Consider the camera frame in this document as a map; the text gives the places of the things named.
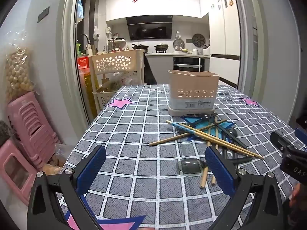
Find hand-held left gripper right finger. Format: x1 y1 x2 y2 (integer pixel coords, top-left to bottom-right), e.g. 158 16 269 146
205 146 285 230

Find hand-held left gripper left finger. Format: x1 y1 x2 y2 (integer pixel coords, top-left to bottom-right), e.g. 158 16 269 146
27 145 107 230

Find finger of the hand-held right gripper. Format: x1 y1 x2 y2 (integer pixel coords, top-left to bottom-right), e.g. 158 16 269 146
270 131 299 154
295 128 307 146

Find blue patterned chopstick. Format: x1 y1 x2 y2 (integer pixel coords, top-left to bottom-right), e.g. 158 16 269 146
166 120 264 160

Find beige plastic utensil holder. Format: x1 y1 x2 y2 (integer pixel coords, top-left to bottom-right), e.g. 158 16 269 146
167 69 220 117

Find person's right hand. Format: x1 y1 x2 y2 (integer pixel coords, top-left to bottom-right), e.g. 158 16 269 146
289 183 301 209

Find plastic bag of peanuts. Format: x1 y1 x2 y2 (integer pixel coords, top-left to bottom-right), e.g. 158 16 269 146
43 144 69 176

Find grey checked tablecloth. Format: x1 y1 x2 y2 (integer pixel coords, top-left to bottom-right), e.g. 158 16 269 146
58 84 300 230

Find stack of pink plastic stools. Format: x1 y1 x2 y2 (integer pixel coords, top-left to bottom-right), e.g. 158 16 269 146
7 91 61 170

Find pink plastic stool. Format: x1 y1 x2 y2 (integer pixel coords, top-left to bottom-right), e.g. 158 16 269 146
0 139 40 204

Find red plastic basket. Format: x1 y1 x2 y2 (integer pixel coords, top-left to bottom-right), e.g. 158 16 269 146
77 57 90 70

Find beige flower-cutout storage cart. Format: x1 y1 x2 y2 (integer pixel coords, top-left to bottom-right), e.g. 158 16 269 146
89 49 147 115

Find black built-in oven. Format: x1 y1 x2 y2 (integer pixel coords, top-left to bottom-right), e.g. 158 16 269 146
173 56 205 73

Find dark hanging cloth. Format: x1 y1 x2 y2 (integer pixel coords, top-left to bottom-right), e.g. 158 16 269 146
143 52 157 85

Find grey kitchen counter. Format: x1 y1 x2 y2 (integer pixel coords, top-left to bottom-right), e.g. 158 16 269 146
144 52 211 85

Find white refrigerator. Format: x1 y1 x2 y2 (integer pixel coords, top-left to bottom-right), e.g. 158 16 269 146
208 0 240 87

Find clear bag of nuts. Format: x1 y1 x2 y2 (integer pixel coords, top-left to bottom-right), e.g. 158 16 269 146
5 30 35 101

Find white spice rack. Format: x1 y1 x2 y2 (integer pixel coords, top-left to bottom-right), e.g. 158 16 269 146
107 38 126 52

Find round silver steamer rack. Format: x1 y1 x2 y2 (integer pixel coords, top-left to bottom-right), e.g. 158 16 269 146
173 39 185 52

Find black cooking pot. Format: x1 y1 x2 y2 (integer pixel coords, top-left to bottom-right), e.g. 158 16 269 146
153 43 169 53

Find black range hood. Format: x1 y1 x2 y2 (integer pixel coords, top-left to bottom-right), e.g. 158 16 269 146
126 15 173 41

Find round dark wall tray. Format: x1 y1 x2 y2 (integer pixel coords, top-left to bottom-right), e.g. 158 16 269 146
192 34 206 47

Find dark wall switch panel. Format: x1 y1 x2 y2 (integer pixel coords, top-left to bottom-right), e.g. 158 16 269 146
38 7 50 22

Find white wall cabinets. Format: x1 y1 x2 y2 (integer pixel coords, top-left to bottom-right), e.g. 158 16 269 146
106 0 209 22

